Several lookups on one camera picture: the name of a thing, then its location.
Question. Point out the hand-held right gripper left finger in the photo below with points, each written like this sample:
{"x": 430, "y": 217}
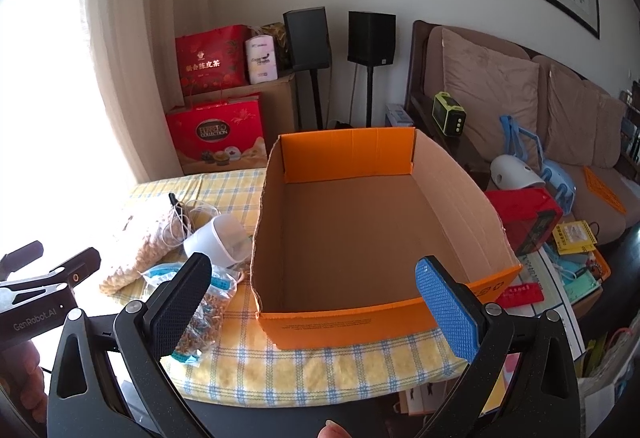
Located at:
{"x": 180, "y": 304}

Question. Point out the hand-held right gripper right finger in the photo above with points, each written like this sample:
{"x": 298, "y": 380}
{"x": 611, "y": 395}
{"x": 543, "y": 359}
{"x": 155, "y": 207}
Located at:
{"x": 445, "y": 308}

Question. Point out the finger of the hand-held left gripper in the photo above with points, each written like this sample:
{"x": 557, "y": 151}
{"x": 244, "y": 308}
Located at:
{"x": 22, "y": 252}
{"x": 75, "y": 268}

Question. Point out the clear bag of dried snacks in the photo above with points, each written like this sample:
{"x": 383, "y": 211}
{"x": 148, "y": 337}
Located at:
{"x": 205, "y": 313}

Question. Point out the blue snack packet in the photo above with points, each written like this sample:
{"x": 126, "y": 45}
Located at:
{"x": 160, "y": 274}

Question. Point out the fluffy beige plush toy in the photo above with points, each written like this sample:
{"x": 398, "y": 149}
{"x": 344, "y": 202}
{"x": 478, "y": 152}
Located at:
{"x": 125, "y": 243}

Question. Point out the translucent plastic cup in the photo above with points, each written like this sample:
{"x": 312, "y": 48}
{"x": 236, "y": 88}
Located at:
{"x": 212, "y": 240}

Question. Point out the orange cardboard box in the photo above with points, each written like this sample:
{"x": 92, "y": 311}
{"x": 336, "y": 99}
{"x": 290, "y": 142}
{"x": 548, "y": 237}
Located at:
{"x": 350, "y": 228}

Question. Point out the person's left hand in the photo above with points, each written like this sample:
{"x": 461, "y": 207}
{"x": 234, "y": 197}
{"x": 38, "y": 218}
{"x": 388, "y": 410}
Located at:
{"x": 22, "y": 383}

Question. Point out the person's right hand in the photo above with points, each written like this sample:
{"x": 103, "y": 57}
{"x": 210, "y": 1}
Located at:
{"x": 332, "y": 430}

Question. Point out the yellow plaid tablecloth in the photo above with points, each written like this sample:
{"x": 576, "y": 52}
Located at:
{"x": 325, "y": 373}

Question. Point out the yellow booklet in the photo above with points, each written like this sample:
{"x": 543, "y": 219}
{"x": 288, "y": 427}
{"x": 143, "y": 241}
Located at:
{"x": 575, "y": 236}

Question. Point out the white helmet-shaped device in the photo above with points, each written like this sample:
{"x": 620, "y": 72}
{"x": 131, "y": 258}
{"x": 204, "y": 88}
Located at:
{"x": 510, "y": 172}

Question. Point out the red Ferrero Collection box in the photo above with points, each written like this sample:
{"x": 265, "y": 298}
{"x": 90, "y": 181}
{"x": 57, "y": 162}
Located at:
{"x": 215, "y": 132}

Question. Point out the white plastic bag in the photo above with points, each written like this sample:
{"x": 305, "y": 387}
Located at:
{"x": 610, "y": 368}

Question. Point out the light blue plastic stool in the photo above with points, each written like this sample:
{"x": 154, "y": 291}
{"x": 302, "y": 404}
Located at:
{"x": 525, "y": 137}

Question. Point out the blue white box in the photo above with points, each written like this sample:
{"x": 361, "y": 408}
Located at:
{"x": 400, "y": 115}

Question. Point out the orange sheet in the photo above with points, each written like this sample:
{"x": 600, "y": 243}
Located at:
{"x": 602, "y": 185}

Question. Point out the beige sofa cushion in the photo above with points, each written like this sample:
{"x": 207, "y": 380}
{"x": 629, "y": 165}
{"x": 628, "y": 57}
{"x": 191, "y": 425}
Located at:
{"x": 580, "y": 117}
{"x": 490, "y": 92}

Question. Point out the large brown cardboard box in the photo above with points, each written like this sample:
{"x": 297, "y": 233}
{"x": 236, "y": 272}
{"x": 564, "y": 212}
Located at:
{"x": 277, "y": 102}

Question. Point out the black speaker stand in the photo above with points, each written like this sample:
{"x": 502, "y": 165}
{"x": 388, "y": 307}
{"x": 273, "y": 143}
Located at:
{"x": 315, "y": 97}
{"x": 369, "y": 95}

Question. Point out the cream curtain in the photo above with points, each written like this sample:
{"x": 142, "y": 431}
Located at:
{"x": 125, "y": 42}

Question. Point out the red gift bag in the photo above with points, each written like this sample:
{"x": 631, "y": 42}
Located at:
{"x": 212, "y": 60}

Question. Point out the brown sofa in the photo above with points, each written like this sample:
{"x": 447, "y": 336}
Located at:
{"x": 432, "y": 52}

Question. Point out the white tissue pack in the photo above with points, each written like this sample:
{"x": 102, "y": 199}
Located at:
{"x": 261, "y": 60}

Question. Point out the dark bookshelf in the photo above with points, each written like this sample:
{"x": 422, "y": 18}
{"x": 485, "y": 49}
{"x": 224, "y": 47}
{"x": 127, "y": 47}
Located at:
{"x": 631, "y": 127}

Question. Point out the black speaker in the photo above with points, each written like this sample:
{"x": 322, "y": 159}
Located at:
{"x": 371, "y": 37}
{"x": 307, "y": 37}

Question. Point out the gold wrapped package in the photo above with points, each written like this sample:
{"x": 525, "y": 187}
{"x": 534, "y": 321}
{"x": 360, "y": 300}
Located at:
{"x": 274, "y": 35}

